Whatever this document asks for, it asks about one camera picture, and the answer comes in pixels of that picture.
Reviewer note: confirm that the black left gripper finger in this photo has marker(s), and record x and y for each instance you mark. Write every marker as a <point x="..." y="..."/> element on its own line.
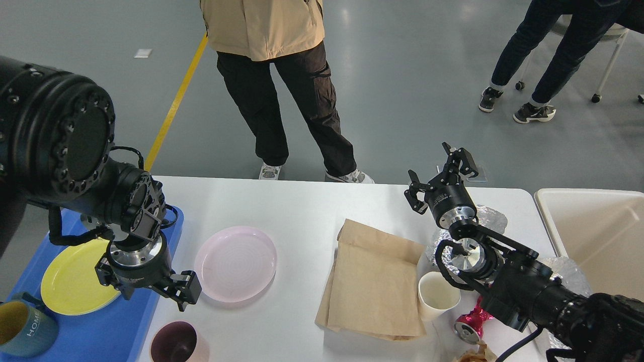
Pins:
<point x="184" y="288"/>

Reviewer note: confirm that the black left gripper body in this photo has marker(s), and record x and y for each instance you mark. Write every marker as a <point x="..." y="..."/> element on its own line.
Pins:
<point x="148" y="267"/>

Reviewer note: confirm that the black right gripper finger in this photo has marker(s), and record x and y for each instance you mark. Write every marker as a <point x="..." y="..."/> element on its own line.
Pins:
<point x="420" y="206"/>
<point x="459" y="165"/>

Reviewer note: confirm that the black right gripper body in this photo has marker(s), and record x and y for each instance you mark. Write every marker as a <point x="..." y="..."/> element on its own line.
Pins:
<point x="450" y="204"/>

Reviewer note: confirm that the pink mug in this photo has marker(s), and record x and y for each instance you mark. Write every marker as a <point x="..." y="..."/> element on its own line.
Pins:
<point x="179" y="341"/>

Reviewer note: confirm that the pink plate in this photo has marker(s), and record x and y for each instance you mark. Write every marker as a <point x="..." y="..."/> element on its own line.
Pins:
<point x="236" y="264"/>

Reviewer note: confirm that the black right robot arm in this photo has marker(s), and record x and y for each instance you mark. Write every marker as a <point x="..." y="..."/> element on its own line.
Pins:
<point x="514" y="286"/>

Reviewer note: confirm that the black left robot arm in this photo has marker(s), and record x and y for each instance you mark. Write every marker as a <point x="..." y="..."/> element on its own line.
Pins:
<point x="57" y="134"/>

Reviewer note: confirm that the crumpled aluminium foil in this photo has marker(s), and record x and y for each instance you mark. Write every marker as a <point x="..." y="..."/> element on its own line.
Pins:
<point x="488" y="217"/>

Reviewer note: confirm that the yellow plate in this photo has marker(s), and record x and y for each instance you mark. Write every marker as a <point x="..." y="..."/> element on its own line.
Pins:
<point x="70" y="285"/>

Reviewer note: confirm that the white paper cup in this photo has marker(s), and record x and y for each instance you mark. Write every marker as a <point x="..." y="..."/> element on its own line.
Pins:
<point x="435" y="296"/>

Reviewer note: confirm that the brown paper bag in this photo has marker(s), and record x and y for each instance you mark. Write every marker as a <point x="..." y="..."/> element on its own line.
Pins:
<point x="372" y="286"/>

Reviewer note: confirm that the crushed pink can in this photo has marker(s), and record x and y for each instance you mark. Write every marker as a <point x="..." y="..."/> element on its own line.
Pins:
<point x="470" y="327"/>

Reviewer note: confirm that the teal mug with yellow inside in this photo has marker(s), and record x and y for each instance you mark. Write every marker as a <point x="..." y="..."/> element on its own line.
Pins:
<point x="26" y="330"/>

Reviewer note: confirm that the beige plastic bin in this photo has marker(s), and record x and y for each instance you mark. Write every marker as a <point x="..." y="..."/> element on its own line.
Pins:
<point x="601" y="231"/>

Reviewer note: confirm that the brown paper scrap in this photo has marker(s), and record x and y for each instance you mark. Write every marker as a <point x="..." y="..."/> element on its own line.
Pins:
<point x="481" y="353"/>

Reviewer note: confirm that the person in dark jeans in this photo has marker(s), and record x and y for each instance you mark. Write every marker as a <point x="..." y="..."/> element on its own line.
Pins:
<point x="590" y="21"/>

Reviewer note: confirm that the white office chair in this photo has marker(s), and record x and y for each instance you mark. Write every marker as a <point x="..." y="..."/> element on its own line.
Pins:
<point x="594" y="76"/>

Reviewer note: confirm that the person in beige jacket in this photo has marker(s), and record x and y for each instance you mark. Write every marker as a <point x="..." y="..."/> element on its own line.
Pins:
<point x="249" y="37"/>

